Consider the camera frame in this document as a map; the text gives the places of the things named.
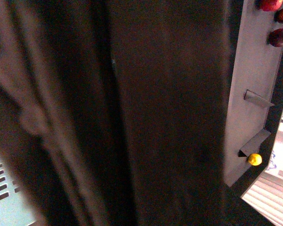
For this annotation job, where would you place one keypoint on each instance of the dark red apple right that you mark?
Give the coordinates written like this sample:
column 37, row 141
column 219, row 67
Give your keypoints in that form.
column 275, row 38

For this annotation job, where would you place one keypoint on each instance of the dark red apple centre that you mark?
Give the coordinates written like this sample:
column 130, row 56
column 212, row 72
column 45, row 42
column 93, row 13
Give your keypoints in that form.
column 270, row 5

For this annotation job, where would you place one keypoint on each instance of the black divider left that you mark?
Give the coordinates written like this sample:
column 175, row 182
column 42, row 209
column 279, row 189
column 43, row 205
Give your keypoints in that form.
column 256, row 99

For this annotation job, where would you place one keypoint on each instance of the light blue plastic basket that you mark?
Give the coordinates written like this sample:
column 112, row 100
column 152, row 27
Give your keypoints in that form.
column 13, row 209

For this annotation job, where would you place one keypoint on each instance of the black produce display tray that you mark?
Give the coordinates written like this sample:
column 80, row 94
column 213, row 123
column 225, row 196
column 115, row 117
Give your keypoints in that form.
column 258, row 66

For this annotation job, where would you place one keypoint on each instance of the brown basket handle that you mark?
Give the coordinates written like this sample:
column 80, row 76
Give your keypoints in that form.
column 112, row 112

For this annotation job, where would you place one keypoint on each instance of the white blue chest freezer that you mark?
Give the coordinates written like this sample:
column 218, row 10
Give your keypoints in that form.
column 275, row 165

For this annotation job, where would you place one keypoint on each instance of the yellow lemon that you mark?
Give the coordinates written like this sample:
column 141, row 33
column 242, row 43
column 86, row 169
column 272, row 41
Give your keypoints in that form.
column 254, row 159

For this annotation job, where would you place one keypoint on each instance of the black divider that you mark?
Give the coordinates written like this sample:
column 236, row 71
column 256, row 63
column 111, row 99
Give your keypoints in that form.
column 256, row 99
column 253, row 145

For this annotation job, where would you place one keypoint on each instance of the black divider right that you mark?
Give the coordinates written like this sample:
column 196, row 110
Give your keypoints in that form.
column 253, row 145

